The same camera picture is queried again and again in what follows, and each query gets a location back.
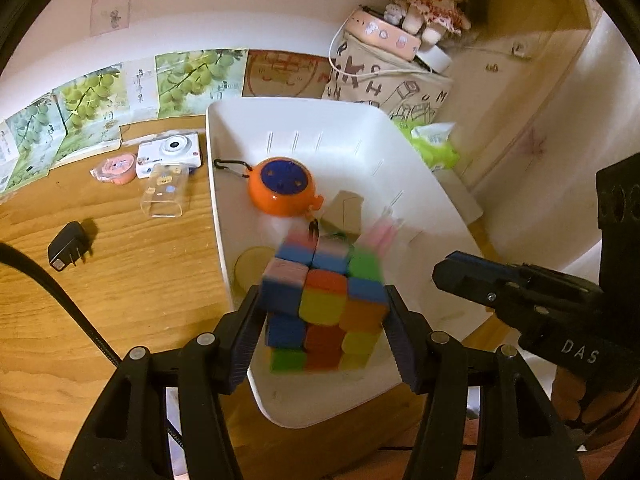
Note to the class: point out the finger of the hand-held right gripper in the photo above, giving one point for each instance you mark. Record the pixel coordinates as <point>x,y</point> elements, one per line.
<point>550,292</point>
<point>465,280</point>

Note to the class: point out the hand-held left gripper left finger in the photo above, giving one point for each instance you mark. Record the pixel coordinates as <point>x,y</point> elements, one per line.
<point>245,332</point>

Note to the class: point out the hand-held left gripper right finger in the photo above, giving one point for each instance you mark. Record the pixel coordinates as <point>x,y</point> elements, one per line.
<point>400,342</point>

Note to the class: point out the round cream tin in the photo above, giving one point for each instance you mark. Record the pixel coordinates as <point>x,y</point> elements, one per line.
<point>250,267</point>

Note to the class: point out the multicoloured puzzle cube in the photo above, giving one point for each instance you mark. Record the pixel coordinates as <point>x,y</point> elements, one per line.
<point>325,305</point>

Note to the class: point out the beige plastic piece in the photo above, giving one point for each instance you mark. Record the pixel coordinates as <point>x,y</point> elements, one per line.
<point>342,215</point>

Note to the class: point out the orange round gadget with carabiner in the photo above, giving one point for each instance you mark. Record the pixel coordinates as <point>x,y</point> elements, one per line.
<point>280,190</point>

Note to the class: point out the clear case with duck stickers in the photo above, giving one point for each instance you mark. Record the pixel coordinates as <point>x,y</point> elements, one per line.
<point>165,192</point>

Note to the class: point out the white toy camera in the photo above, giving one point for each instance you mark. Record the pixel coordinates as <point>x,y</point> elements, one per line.
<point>170,152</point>

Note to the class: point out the black power adapter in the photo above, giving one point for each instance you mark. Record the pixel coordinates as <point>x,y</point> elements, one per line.
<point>65,247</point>

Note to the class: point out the pink round case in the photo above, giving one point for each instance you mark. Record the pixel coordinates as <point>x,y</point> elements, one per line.
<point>117,170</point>

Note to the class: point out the white plastic bin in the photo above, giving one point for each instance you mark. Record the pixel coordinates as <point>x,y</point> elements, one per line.
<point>310,125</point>

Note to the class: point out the person's right hand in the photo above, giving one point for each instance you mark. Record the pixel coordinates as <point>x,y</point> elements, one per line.
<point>575,400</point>

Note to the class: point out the green tissue pack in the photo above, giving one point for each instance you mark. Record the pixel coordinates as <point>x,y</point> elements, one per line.
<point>435,145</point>

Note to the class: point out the printed canvas bag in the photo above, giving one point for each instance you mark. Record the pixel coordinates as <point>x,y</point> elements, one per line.
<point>370,87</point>

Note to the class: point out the white charger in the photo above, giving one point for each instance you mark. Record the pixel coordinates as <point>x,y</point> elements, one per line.
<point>435,59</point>

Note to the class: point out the grape print cardboard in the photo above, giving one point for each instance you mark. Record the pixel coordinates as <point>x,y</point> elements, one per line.
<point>190,80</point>
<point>75,110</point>

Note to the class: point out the pink oval tin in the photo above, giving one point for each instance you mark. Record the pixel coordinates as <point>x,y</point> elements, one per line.
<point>380,35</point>

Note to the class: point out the brown cardboard with drawing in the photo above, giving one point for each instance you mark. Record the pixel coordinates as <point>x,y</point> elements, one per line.
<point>285,72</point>

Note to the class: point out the small white bear charm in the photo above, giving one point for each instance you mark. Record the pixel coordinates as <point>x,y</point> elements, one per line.
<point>394,14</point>

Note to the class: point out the rag doll with dark hair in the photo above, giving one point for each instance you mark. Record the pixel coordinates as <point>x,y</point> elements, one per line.
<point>430,0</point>

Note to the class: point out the metal wall hook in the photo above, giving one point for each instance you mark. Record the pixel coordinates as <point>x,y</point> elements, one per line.
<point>521,50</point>

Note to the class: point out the pink square wall drawing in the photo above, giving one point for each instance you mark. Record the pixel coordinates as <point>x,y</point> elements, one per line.
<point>111,11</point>

